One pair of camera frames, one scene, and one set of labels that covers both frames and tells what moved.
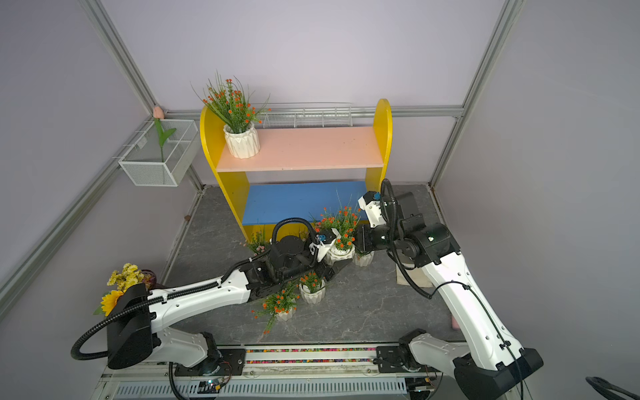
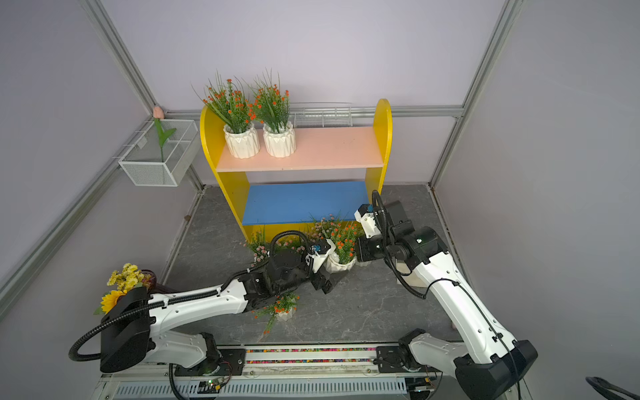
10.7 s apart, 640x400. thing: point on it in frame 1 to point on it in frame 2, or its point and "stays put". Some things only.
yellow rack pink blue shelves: x=303 y=176 stays put
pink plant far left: x=258 y=242 stays put
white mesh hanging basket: x=142 y=162 stays put
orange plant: x=312 y=288 to x=345 y=237
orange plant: x=343 y=217 to x=272 y=110
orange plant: x=233 y=107 stays put
